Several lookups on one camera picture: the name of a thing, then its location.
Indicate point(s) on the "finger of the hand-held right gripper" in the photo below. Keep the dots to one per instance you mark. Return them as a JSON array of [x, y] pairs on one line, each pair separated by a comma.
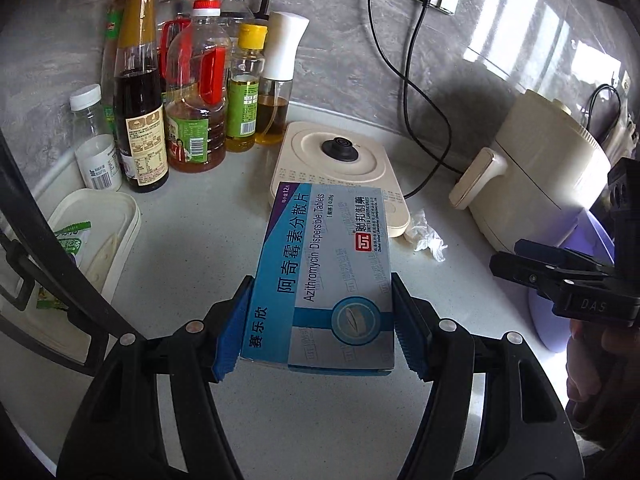
[[555, 256], [530, 275]]

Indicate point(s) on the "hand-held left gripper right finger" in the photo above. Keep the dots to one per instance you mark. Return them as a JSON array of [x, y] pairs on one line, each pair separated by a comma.
[[409, 332]]

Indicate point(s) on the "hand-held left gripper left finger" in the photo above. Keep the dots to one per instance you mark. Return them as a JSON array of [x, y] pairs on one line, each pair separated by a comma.
[[230, 330]]

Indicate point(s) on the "purple plastic bin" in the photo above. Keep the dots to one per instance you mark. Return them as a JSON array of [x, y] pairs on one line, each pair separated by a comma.
[[575, 230]]

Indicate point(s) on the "blue medicine box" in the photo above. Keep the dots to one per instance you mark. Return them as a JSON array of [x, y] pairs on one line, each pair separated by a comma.
[[325, 270]]

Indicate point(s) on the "person's right hand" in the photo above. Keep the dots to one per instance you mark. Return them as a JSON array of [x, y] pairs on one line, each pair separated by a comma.
[[585, 375]]

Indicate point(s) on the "crumpled white tissue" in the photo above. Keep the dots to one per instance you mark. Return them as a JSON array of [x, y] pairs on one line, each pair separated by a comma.
[[425, 237]]

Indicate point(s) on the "cream air fryer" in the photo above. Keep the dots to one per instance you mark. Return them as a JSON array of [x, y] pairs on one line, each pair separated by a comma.
[[545, 160]]

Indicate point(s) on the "white plastic tray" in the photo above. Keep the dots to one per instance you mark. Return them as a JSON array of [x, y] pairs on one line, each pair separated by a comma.
[[75, 355], [107, 215]]

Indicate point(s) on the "green sachet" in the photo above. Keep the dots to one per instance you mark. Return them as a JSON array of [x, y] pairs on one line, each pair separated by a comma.
[[72, 242]]

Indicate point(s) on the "small yellow-green sachet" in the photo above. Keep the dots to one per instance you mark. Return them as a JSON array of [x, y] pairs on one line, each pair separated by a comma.
[[50, 303]]

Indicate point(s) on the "cream kettle base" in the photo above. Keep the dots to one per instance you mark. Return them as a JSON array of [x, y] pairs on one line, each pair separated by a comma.
[[310, 155]]

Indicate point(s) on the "red-capped oil bottle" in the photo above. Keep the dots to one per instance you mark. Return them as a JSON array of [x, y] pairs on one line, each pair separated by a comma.
[[192, 125]]

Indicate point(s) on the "small white-capped clear bottle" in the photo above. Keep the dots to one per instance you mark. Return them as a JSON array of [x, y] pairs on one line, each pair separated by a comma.
[[97, 160]]

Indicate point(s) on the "dark soy sauce bottle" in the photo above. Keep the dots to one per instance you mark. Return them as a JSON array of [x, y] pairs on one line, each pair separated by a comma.
[[140, 125]]

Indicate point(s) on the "white-topped oil sprayer bottle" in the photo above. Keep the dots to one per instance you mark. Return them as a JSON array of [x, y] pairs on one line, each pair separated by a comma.
[[275, 110]]

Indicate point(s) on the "yellow-capped slim green-label bottle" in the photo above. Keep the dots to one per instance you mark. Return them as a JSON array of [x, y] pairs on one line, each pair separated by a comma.
[[111, 35]]

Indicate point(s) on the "gold-capped clear bottle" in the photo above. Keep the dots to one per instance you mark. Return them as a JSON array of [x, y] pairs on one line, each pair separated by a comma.
[[172, 10], [235, 5]]

